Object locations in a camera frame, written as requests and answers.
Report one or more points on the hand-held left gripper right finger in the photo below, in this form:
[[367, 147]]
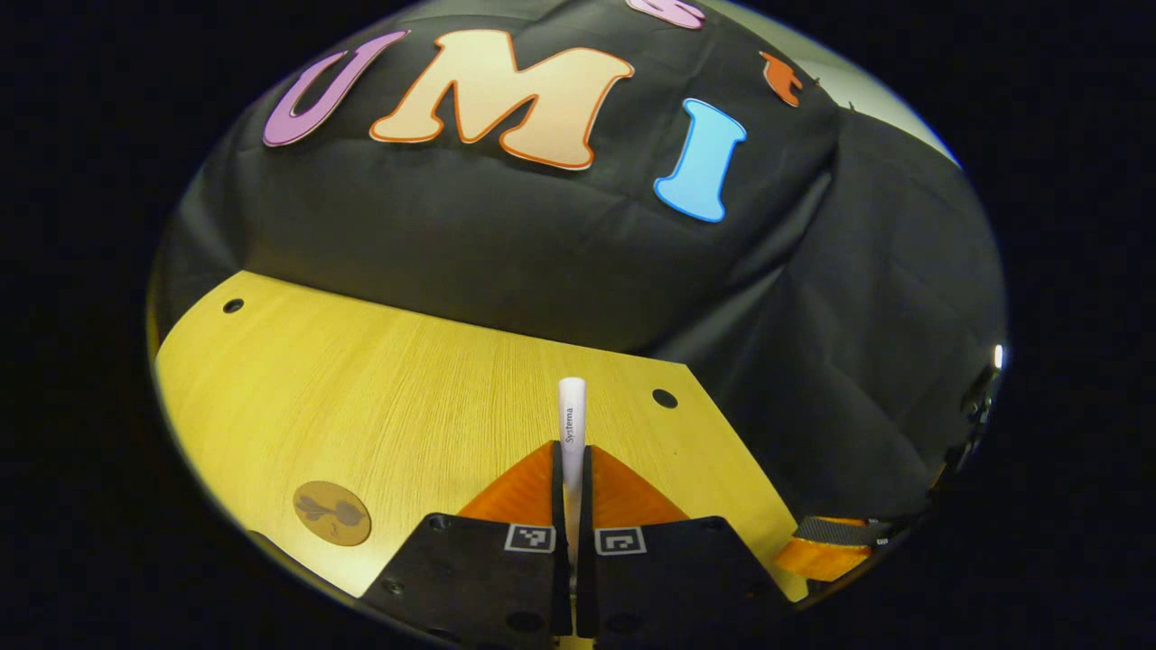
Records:
[[584, 492]]

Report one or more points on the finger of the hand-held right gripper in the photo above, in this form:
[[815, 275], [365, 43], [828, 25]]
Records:
[[813, 555]]

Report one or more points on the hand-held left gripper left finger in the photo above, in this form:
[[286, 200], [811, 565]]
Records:
[[560, 487]]

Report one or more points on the white toothbrush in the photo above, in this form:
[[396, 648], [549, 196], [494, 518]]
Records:
[[572, 406]]

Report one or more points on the round brown coaster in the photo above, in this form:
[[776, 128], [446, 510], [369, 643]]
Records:
[[331, 514]]

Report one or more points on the wooden desktop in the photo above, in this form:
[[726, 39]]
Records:
[[406, 406]]

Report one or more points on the black backdrop cloth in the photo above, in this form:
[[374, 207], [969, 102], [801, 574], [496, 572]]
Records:
[[542, 253]]

